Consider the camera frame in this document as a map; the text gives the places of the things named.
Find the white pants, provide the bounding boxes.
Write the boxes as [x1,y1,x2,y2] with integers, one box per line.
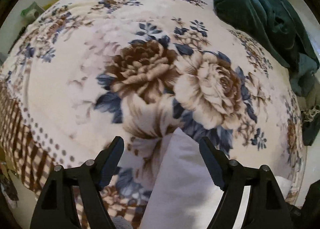
[138,127,293,229]

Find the dark clothes pile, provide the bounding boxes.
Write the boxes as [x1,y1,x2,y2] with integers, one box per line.
[301,105,320,146]

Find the floral bed blanket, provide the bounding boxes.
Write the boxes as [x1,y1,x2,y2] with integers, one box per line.
[1,0,304,227]

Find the green white clutter bag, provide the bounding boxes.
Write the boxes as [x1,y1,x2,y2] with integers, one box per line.
[20,1,45,20]

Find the dark teal plush blanket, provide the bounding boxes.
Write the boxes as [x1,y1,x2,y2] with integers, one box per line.
[213,0,319,97]

